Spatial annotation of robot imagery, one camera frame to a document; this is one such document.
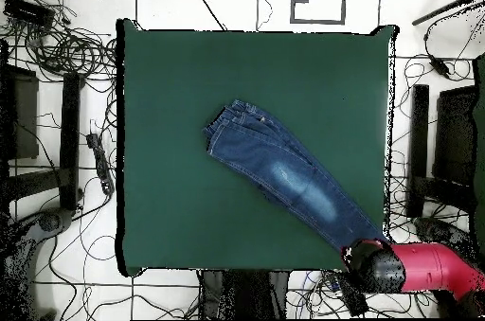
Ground blue denim jeans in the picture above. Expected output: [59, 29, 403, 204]
[201, 98, 387, 252]

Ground dark flat panel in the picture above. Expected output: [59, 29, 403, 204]
[0, 62, 40, 161]
[432, 84, 479, 187]

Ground black power strip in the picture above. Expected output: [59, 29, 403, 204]
[334, 271, 369, 317]
[85, 132, 116, 196]

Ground dark wheeled stand base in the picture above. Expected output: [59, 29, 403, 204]
[0, 206, 75, 320]
[413, 216, 476, 258]

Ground dark green table cloth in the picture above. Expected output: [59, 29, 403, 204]
[115, 17, 399, 277]
[469, 53, 485, 254]

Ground black power adapter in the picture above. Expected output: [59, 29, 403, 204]
[428, 54, 452, 79]

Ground black tripod pole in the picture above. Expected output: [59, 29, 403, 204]
[411, 0, 485, 27]

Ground black electronics box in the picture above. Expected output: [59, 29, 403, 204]
[3, 0, 57, 27]

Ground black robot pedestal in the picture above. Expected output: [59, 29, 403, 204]
[198, 269, 291, 320]

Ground black frame leg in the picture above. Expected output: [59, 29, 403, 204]
[406, 83, 476, 220]
[7, 72, 86, 212]

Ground thin black cable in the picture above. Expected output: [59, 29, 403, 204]
[256, 0, 274, 32]

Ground thick black cable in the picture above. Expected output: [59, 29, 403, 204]
[184, 0, 228, 32]

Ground tangled black cable bundle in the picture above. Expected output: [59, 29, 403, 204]
[10, 0, 117, 83]

